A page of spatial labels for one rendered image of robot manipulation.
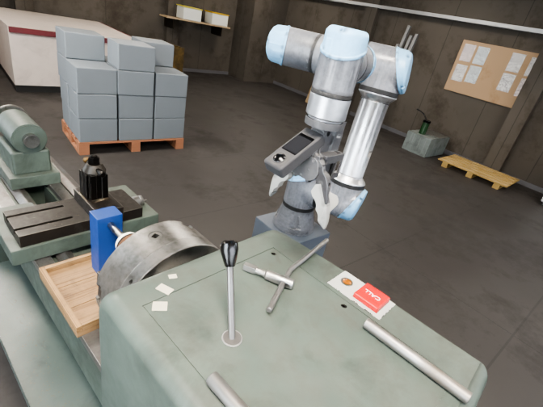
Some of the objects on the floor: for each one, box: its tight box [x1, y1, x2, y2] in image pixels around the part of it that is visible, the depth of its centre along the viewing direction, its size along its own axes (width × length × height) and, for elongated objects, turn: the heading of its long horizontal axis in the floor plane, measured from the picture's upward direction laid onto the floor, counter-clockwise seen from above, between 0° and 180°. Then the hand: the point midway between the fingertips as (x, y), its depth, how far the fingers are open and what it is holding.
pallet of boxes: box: [55, 26, 188, 155], centre depth 428 cm, size 124×81×120 cm, turn 108°
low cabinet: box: [0, 7, 132, 93], centre depth 650 cm, size 197×244×92 cm
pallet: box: [438, 154, 520, 190], centre depth 635 cm, size 121×84×11 cm
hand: (292, 213), depth 73 cm, fingers open, 14 cm apart
